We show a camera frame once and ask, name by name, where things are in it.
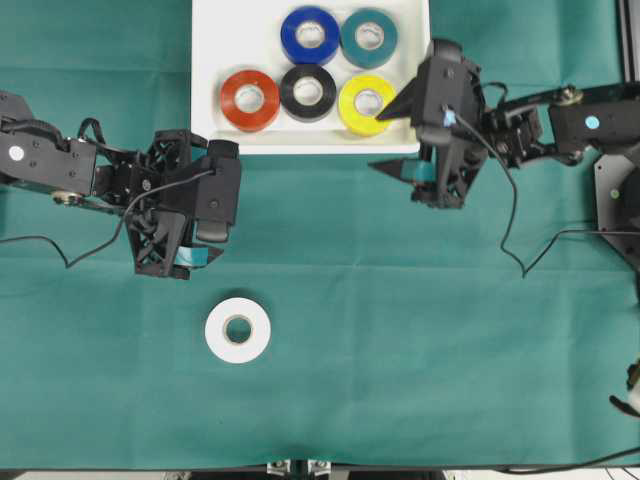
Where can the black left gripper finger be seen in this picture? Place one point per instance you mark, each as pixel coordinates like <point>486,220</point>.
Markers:
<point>196,256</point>

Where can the green tape roll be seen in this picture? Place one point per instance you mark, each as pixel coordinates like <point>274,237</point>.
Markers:
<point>368,38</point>

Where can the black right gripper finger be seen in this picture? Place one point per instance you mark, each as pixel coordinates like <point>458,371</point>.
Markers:
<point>406,170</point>
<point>404,105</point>

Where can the black tape roll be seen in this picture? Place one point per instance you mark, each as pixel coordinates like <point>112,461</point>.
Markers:
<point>307,92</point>

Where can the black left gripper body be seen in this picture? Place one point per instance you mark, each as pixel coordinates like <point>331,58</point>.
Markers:
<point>155,233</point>

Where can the red tape roll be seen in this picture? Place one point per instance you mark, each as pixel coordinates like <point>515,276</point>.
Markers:
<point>249,100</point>

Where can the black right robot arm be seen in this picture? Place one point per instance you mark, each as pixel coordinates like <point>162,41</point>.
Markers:
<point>562,124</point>

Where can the black aluminium frame rail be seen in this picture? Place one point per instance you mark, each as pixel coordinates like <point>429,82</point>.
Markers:
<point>629,28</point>

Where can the blue tape roll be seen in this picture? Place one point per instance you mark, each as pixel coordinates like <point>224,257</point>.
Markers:
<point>310,35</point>

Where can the black and white connector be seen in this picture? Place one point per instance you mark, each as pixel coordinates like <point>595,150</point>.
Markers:
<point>630,406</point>

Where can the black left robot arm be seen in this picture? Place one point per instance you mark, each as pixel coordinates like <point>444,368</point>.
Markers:
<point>153,193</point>

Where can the white tape roll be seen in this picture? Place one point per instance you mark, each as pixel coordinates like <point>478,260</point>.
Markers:
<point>237,330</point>

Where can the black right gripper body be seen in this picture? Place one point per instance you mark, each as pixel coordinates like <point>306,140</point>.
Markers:
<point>456,163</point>

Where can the white plastic case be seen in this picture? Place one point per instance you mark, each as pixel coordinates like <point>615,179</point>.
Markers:
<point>230,36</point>

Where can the yellow tape roll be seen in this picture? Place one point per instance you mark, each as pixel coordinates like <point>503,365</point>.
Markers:
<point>360,100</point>

